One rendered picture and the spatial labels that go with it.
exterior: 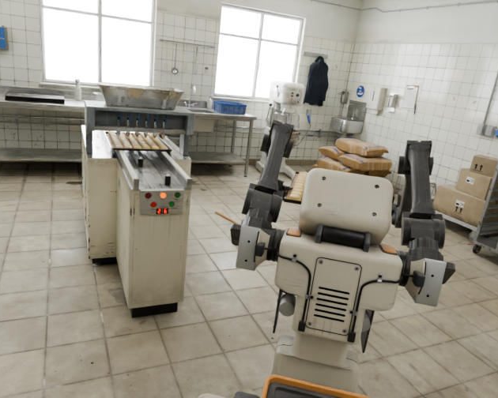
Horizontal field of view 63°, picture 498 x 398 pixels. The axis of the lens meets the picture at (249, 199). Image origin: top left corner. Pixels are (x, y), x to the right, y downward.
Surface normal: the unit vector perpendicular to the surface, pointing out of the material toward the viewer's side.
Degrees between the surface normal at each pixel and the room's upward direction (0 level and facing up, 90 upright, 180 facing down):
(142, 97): 115
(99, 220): 90
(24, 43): 90
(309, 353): 81
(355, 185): 47
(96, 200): 90
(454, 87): 90
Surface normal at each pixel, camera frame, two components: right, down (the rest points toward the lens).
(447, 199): -0.88, 0.04
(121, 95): 0.30, 0.70
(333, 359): -0.18, 0.14
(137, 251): 0.39, 0.33
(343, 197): -0.07, -0.44
